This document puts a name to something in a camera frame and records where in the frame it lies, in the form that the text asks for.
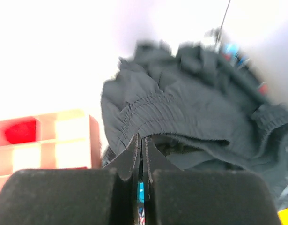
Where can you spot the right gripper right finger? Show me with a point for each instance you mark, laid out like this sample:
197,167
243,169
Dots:
202,197

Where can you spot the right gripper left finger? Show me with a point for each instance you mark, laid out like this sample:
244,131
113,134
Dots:
106,196

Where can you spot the dark navy shorts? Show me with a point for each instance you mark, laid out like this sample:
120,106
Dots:
202,113

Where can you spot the colourful comic print shorts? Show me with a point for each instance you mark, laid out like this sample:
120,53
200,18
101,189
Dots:
238,63

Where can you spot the pink divided organizer box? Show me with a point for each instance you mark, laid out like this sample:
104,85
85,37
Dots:
64,140

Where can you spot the red sock top compartment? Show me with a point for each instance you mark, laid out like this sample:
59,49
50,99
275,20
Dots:
23,131

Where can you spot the yellow plastic tray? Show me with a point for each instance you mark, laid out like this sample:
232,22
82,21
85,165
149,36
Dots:
283,216

